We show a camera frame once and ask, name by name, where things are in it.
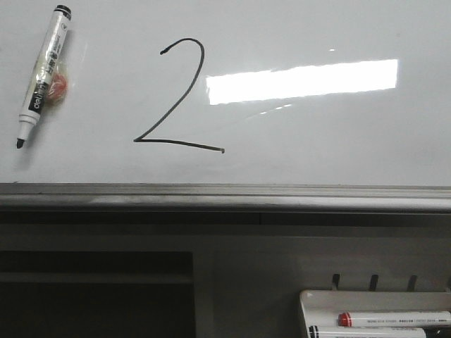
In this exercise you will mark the black whiteboard marker with magnet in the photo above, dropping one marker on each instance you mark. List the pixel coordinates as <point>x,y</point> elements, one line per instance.
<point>43,73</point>

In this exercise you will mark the white plastic marker tray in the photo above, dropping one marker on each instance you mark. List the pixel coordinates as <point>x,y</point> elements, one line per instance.
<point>320,307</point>

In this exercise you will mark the black capped white marker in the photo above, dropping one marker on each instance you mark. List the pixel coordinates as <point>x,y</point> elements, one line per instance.
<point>365,332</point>

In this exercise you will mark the red capped white marker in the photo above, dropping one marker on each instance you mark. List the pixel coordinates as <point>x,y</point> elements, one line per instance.
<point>395,319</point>

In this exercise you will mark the white whiteboard with aluminium frame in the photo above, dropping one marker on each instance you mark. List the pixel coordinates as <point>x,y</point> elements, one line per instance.
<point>302,105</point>

